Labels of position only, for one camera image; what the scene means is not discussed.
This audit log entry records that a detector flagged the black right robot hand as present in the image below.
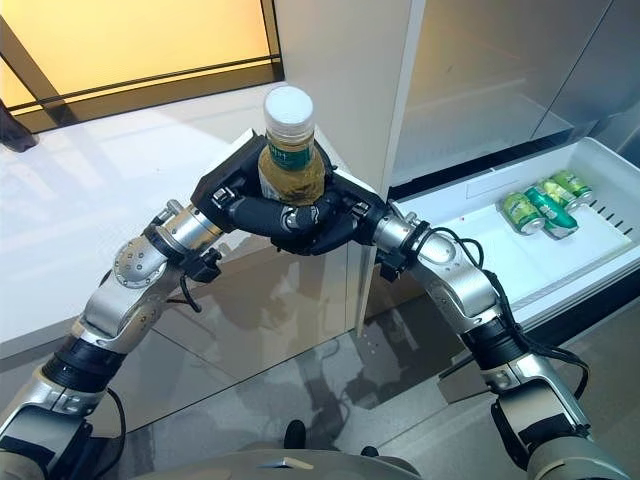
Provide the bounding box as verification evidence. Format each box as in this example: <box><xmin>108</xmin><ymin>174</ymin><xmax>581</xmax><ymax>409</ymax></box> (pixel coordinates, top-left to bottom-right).
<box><xmin>272</xmin><ymin>159</ymin><xmax>389</xmax><ymax>256</ymax></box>

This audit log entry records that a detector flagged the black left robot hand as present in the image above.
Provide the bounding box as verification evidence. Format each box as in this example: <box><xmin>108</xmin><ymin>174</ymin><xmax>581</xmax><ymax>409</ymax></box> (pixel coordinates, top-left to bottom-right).
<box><xmin>191</xmin><ymin>127</ymin><xmax>302</xmax><ymax>237</ymax></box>

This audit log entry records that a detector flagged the yellow drink bottle white cap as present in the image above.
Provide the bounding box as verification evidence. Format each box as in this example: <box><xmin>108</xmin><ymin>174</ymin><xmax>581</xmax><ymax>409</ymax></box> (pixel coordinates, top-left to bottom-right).
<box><xmin>257</xmin><ymin>85</ymin><xmax>329</xmax><ymax>206</ymax></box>

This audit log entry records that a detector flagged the stainless steel fridge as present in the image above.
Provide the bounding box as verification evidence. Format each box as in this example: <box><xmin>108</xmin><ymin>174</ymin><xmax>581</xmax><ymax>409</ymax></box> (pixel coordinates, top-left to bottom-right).
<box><xmin>387</xmin><ymin>0</ymin><xmax>640</xmax><ymax>351</ymax></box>

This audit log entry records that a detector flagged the white fridge drawer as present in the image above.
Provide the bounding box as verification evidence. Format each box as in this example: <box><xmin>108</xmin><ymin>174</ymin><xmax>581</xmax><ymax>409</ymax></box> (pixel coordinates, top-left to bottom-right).
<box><xmin>387</xmin><ymin>137</ymin><xmax>640</xmax><ymax>406</ymax></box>

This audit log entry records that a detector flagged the white counter cabinet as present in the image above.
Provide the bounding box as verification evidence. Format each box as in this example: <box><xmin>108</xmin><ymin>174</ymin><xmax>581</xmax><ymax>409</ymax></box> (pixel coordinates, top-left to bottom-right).
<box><xmin>0</xmin><ymin>94</ymin><xmax>386</xmax><ymax>451</ymax></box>

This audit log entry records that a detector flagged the tall white side panel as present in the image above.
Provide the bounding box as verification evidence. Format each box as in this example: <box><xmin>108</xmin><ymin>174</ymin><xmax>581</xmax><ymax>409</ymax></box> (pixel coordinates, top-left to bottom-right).
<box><xmin>272</xmin><ymin>0</ymin><xmax>426</xmax><ymax>341</ymax></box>

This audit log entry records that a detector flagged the light green drink can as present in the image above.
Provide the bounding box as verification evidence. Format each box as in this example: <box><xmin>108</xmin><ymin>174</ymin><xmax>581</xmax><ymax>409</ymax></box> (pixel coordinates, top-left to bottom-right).
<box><xmin>501</xmin><ymin>192</ymin><xmax>546</xmax><ymax>235</ymax></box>
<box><xmin>549</xmin><ymin>169</ymin><xmax>595</xmax><ymax>201</ymax></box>
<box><xmin>537</xmin><ymin>178</ymin><xmax>581</xmax><ymax>211</ymax></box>

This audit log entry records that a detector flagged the dark green drink can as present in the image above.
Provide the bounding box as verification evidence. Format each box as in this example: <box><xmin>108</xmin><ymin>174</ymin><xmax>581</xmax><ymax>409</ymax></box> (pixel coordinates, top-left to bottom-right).
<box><xmin>523</xmin><ymin>185</ymin><xmax>580</xmax><ymax>240</ymax></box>

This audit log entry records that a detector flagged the dark brown blurry object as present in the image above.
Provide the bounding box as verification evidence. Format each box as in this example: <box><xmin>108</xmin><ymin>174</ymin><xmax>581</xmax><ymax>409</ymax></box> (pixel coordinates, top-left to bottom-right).
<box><xmin>0</xmin><ymin>97</ymin><xmax>39</xmax><ymax>154</ymax></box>

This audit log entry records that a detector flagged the black left robot foot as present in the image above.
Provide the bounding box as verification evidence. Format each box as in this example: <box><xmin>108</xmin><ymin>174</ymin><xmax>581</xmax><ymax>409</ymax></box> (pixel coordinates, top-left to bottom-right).
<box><xmin>283</xmin><ymin>418</ymin><xmax>307</xmax><ymax>454</ymax></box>

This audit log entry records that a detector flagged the silver robot torso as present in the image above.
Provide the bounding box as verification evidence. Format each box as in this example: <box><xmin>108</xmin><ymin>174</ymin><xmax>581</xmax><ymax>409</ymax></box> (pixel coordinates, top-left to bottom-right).
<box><xmin>134</xmin><ymin>449</ymin><xmax>416</xmax><ymax>480</ymax></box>

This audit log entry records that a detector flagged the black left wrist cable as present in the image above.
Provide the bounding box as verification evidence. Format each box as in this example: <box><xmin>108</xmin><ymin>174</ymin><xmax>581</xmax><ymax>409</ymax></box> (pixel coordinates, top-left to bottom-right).
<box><xmin>104</xmin><ymin>269</ymin><xmax>201</xmax><ymax>454</ymax></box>

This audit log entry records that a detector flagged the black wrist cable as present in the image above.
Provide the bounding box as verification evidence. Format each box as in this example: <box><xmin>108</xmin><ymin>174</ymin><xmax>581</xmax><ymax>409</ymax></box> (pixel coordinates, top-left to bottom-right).
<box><xmin>429</xmin><ymin>227</ymin><xmax>589</xmax><ymax>401</ymax></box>
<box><xmin>104</xmin><ymin>269</ymin><xmax>201</xmax><ymax>454</ymax></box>

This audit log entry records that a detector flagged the backlit panel with black frame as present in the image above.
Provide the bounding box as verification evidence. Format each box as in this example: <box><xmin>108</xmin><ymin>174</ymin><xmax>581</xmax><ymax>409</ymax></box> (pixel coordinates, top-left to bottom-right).
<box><xmin>0</xmin><ymin>0</ymin><xmax>286</xmax><ymax>134</ymax></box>

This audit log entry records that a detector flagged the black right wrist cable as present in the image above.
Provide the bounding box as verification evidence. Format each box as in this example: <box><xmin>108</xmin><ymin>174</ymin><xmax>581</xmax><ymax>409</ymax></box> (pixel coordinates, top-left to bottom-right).
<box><xmin>429</xmin><ymin>227</ymin><xmax>589</xmax><ymax>401</ymax></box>

